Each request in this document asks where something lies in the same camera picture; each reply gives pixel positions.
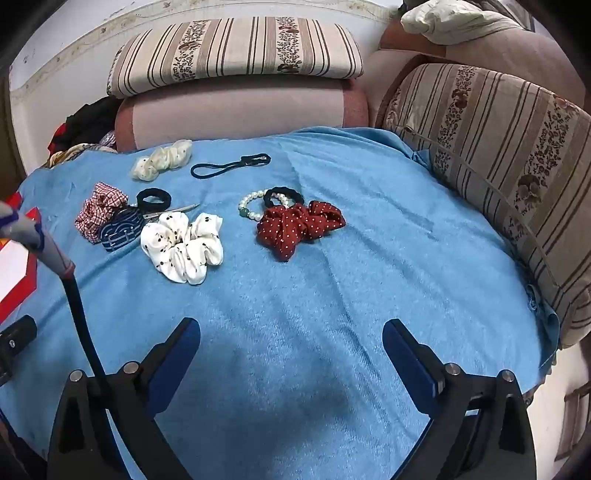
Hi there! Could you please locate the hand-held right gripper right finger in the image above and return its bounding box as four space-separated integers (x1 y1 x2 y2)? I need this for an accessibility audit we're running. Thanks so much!
383 318 539 480

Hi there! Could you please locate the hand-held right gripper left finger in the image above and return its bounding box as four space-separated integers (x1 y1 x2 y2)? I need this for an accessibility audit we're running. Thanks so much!
46 318 201 480

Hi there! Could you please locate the red cardboard box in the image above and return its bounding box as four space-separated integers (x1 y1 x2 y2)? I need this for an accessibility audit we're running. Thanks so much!
0 193 38 324

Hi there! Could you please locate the white black-dotted scrunchie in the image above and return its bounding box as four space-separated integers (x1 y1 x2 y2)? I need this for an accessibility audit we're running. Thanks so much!
140 211 225 285

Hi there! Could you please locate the watch with blue striped strap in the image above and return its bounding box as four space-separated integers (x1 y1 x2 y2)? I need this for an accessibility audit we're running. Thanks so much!
99 207 145 254

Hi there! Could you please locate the red plaid scrunchie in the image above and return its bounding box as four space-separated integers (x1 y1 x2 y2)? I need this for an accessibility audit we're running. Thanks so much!
75 182 129 244

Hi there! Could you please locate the pearl bracelet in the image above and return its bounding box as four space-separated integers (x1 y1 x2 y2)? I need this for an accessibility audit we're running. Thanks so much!
238 189 293 222

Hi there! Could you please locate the thick black hair tie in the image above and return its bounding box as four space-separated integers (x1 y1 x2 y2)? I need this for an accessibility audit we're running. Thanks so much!
136 187 173 214

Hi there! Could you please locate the red white-dotted scrunchie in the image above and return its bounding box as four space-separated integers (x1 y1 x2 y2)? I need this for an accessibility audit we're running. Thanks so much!
256 200 346 263

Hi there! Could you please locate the wavy black hair tie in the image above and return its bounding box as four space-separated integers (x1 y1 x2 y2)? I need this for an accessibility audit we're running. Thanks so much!
263 186 306 209

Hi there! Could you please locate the blue blanket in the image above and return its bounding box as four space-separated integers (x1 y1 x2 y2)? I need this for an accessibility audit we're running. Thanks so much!
0 126 562 480

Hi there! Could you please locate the metal hair clip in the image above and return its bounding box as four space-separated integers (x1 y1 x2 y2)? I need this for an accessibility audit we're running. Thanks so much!
143 203 201 220

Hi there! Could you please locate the thin black headband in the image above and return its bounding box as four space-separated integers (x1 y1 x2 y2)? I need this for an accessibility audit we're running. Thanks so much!
190 152 271 180

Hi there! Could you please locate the cream dotted scrunchie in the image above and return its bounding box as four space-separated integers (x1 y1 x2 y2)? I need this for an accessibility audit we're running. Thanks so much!
131 139 193 181

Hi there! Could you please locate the pile of dark clothes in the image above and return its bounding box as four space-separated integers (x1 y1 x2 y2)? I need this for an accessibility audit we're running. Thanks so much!
45 96 120 169

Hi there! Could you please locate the striped floral pillow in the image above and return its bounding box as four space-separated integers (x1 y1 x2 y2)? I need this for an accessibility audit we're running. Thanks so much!
106 17 365 99
376 63 591 350

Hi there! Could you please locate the pink sofa cushion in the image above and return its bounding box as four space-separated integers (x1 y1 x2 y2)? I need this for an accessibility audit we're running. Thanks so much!
367 17 583 127
114 78 369 152

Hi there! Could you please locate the white crumpled cloth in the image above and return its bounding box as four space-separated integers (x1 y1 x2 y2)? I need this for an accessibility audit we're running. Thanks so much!
400 0 523 46

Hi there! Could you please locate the black cable with grey sleeve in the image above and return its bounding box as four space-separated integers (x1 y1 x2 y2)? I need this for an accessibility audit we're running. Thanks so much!
0 200 109 393

